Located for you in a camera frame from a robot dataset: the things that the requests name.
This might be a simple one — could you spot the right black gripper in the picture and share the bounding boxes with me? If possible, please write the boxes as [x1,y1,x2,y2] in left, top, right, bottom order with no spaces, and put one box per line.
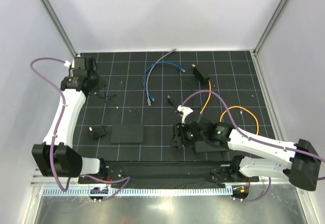
[170,122,206,149]

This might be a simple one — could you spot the thin black power cable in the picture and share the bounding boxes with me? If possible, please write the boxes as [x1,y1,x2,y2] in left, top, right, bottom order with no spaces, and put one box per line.
[93,89,120,123]

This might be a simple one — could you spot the gray ethernet cable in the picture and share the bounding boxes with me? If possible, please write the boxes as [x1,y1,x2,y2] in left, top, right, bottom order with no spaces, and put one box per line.
[144,47,178,106]

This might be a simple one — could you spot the black network switch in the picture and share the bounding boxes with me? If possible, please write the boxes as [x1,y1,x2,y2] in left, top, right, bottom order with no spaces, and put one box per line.
[194,141,225,153]
[110,123,144,144]

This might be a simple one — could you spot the blue ethernet cable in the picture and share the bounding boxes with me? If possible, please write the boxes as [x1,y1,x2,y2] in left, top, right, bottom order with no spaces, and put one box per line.
[142,62,186,102]

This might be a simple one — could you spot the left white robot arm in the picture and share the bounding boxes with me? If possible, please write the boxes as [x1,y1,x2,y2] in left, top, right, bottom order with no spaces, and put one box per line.
[31,56,108,183]

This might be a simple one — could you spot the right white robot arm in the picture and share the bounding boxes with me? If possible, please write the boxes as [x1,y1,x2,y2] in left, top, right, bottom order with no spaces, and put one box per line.
[174,105,321,191]

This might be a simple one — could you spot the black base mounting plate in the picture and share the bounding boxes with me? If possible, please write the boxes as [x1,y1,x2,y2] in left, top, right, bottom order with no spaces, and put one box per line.
[78,161,259,184]

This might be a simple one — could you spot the black grid mat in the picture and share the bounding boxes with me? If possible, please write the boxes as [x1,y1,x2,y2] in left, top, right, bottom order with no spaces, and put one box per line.
[73,51,275,162]

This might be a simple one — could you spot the black power adapter block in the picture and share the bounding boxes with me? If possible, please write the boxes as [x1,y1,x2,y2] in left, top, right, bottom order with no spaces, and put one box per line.
[193,66,210,84]

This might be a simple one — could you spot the black cable with plug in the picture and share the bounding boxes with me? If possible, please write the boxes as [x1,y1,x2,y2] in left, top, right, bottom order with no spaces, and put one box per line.
[166,63,204,156]

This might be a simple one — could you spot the white slotted cable duct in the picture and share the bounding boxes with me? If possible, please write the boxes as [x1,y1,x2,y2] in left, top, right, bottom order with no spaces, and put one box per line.
[42,185,233,198]

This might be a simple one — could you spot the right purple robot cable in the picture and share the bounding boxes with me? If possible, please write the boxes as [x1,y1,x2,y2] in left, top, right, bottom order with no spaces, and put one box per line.
[177,90,325,203]

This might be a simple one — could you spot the orange ethernet cable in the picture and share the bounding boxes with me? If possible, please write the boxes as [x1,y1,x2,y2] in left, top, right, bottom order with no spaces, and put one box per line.
[199,79,259,135]

